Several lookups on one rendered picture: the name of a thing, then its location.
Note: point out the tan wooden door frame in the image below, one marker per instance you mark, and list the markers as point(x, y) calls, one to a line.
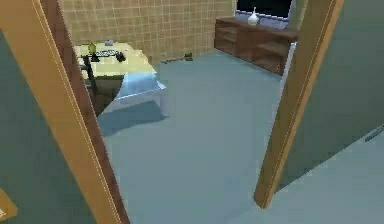
point(66, 110)

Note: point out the black and white remote control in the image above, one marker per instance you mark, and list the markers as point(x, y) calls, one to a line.
point(106, 53)

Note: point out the small dark floor object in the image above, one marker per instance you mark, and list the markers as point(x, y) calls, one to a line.
point(188, 57)

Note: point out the black thin chair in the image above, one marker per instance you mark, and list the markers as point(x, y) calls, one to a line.
point(90, 75)

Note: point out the white table with yellow top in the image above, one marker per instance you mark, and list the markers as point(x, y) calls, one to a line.
point(133, 71)

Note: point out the tan wooden furniture corner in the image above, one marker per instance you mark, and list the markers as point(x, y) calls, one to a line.
point(6, 205)

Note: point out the small black object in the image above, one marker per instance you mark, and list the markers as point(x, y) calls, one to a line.
point(120, 57)

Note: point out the small grey box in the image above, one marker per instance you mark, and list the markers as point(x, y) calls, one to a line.
point(109, 42)

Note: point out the black television set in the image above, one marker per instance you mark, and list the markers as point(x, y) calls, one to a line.
point(263, 6)

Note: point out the brown wooden cupboard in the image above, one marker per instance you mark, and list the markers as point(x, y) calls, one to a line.
point(256, 45)

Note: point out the green yellow bottle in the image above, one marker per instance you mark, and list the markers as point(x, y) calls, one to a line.
point(91, 48)

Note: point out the white vase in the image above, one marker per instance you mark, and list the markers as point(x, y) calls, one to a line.
point(253, 19)

